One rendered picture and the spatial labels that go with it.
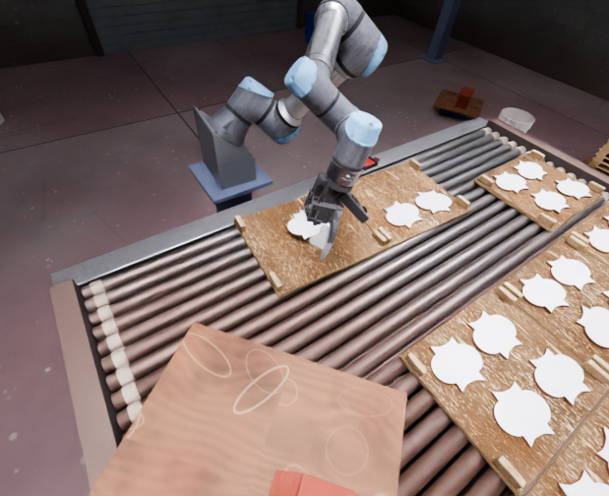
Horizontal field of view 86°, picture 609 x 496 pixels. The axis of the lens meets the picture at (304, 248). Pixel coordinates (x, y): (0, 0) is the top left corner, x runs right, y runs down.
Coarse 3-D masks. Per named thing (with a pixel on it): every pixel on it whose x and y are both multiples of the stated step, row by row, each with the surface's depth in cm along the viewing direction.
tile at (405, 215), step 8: (392, 208) 121; (400, 208) 121; (408, 208) 122; (416, 208) 122; (392, 216) 118; (400, 216) 118; (408, 216) 119; (416, 216) 119; (392, 224) 116; (400, 224) 115; (408, 224) 116
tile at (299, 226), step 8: (296, 216) 111; (304, 216) 111; (288, 224) 108; (296, 224) 108; (304, 224) 109; (312, 224) 109; (320, 224) 109; (328, 224) 109; (296, 232) 106; (304, 232) 106; (312, 232) 107; (304, 240) 105
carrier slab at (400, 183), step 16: (368, 176) 134; (384, 176) 135; (400, 176) 135; (416, 176) 136; (352, 192) 127; (368, 192) 127; (384, 192) 128; (400, 192) 129; (416, 192) 129; (448, 192) 131; (368, 208) 121; (384, 208) 122; (368, 224) 116; (384, 224) 116; (416, 224) 117; (432, 224) 118; (400, 240) 112
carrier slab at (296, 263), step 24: (264, 216) 115; (288, 216) 116; (264, 240) 108; (288, 240) 108; (336, 240) 110; (360, 240) 110; (264, 264) 101; (288, 264) 102; (312, 264) 102; (336, 264) 103; (288, 288) 96
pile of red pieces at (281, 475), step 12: (276, 480) 53; (288, 480) 46; (300, 480) 41; (312, 480) 40; (324, 480) 40; (276, 492) 48; (288, 492) 45; (300, 492) 39; (312, 492) 39; (324, 492) 39; (336, 492) 39; (348, 492) 40
